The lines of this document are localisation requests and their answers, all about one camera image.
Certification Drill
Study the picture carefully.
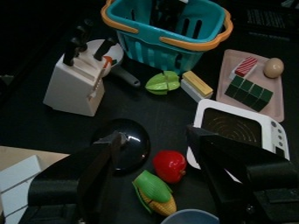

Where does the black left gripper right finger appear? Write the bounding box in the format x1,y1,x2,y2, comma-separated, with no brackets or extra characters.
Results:
185,125,299,224

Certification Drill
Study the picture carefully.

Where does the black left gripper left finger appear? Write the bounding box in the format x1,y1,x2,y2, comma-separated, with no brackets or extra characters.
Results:
19,131,129,224

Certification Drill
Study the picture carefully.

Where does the white toy stove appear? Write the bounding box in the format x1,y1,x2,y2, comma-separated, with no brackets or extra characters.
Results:
186,98,292,184

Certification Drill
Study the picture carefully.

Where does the beige board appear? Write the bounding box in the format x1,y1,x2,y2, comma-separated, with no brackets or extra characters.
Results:
0,145,71,173

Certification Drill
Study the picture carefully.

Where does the yellow green toy corn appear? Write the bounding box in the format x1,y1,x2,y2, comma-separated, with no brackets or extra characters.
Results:
131,170,178,217

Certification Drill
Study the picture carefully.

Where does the red toy tomato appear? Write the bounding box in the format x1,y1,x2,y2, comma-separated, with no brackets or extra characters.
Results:
153,150,189,185

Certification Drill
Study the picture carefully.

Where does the white slatted box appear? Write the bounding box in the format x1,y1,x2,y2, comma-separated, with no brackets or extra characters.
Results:
0,154,43,224

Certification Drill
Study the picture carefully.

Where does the grey blue bowl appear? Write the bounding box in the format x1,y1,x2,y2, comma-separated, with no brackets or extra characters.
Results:
161,208,221,224

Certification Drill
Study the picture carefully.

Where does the dark green toy block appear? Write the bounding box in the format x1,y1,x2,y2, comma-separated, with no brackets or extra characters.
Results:
223,74,276,113

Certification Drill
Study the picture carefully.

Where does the pink tray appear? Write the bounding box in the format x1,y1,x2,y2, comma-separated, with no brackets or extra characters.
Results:
215,48,286,123

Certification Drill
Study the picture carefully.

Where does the white knife block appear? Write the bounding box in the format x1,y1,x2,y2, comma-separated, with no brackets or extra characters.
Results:
42,52,107,117

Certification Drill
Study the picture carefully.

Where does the yellow and white toy block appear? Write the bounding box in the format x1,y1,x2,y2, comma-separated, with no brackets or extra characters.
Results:
181,70,215,103

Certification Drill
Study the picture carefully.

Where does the red white striped toy sushi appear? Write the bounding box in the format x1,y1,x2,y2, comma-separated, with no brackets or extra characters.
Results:
233,56,260,79

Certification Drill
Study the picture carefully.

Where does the green toy lettuce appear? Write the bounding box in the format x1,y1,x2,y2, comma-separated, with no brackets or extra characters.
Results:
145,70,182,96

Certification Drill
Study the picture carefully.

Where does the beige toy egg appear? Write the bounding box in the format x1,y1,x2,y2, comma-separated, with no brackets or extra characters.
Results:
264,57,286,79

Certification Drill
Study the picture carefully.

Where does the small orange toy piece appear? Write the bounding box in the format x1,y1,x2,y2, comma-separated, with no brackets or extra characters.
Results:
102,56,115,70

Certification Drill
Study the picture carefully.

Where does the black vented device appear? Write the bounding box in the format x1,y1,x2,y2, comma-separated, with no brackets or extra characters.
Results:
243,7,299,40

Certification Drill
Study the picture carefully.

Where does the white pan with grey handle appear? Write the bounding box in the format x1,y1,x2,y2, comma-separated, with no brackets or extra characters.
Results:
85,38,142,88

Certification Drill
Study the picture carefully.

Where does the black handled toy knife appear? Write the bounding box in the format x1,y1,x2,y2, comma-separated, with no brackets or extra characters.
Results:
75,18,95,54
93,38,118,62
62,37,82,67

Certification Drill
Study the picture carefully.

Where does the teal basket with orange handles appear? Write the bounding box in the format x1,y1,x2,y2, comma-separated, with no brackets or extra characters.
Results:
101,0,235,75

